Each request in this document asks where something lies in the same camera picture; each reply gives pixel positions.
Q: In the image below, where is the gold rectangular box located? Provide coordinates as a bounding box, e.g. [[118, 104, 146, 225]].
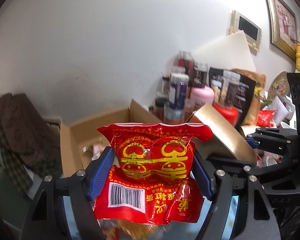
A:
[[189, 104, 256, 165]]

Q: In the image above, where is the large red snack packet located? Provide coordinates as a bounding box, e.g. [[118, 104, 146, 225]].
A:
[[94, 123, 213, 225]]

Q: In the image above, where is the open cardboard box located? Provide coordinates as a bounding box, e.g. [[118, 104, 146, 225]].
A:
[[60, 100, 161, 177]]

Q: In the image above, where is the red plastic canister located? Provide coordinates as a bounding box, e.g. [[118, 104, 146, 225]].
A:
[[212, 103, 239, 126]]

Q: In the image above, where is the tall clear nut jar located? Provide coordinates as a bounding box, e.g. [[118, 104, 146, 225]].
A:
[[218, 70, 241, 108]]

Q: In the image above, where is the yellow waffle snack packet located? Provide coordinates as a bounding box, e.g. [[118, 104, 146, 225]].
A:
[[98, 219, 159, 239]]

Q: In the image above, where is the black foil pouch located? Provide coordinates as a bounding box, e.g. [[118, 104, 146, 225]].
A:
[[208, 67, 257, 128]]

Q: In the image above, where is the woven straw plate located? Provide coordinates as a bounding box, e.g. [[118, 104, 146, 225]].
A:
[[267, 71, 290, 101]]

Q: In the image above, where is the red spice jar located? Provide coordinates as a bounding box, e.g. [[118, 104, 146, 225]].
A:
[[163, 102, 185, 125]]

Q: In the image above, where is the pink bottle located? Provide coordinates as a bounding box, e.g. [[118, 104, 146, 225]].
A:
[[190, 86, 214, 110]]

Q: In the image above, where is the brown jacket pile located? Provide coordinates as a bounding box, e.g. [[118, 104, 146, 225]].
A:
[[0, 93, 63, 178]]

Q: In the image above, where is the dark label clear jar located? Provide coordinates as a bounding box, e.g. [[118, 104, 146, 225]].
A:
[[193, 62, 208, 88]]

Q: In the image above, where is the purple label clear jar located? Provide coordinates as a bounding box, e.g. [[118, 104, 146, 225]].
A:
[[169, 73, 189, 110]]

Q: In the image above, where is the white foam board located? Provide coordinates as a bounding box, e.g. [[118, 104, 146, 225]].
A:
[[192, 30, 256, 72]]

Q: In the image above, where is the red content tall jar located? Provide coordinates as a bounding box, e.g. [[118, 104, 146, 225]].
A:
[[177, 50, 193, 75]]

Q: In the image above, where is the gold framed picture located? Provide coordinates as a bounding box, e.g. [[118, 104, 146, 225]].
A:
[[266, 0, 299, 62]]

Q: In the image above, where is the wall intercom panel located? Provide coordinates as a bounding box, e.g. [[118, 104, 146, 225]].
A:
[[229, 10, 262, 51]]

